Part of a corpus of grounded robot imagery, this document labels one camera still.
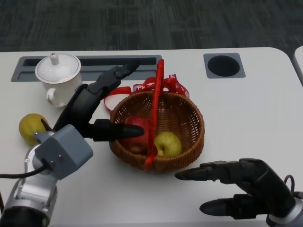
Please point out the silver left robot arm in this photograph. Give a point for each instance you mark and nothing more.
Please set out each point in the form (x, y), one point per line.
(26, 189)

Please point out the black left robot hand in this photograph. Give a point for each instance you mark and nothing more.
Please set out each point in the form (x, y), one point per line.
(80, 106)

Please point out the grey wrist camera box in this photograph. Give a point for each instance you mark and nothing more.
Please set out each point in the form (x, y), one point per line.
(64, 151)

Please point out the red apple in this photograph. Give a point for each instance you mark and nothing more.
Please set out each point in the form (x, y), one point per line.
(136, 120)

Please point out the red printed ribbon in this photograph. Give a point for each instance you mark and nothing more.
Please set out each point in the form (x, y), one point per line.
(139, 88)

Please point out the yellow green pear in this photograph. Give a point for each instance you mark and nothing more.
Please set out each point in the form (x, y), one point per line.
(28, 127)
(168, 144)

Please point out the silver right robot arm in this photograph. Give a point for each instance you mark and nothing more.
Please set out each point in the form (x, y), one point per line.
(288, 215)

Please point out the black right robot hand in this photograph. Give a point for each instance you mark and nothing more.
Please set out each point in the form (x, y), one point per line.
(255, 175)

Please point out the white neighbouring table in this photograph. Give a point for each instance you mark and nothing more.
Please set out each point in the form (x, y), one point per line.
(299, 61)

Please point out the grey round table grommet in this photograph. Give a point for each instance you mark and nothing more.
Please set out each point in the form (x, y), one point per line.
(223, 66)

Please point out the white lidded teacup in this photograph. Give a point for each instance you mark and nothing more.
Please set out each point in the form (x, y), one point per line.
(59, 71)

